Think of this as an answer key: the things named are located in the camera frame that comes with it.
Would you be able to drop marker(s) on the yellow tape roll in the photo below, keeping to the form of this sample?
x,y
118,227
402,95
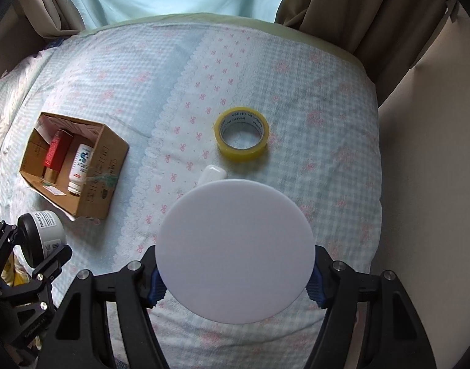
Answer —
x,y
241,134

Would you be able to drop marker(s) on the white-lid green jar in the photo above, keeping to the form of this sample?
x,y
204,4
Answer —
x,y
235,251

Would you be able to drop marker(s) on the pink red box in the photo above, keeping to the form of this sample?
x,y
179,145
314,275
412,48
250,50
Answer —
x,y
58,150

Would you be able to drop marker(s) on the white pill bottle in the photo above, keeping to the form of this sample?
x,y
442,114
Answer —
x,y
79,169

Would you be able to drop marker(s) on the open cardboard box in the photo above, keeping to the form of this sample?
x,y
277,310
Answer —
x,y
109,152

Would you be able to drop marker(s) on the black lid white jar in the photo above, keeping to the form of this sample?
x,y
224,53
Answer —
x,y
41,233

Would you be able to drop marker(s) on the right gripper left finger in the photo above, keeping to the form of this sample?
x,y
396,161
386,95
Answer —
x,y
95,309

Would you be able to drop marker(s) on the right brown curtain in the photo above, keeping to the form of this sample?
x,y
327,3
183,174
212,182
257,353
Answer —
x,y
387,36

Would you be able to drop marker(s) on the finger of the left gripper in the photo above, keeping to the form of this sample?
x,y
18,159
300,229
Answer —
x,y
43,272
8,240

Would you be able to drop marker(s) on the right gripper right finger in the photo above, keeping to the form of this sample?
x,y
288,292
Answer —
x,y
376,305

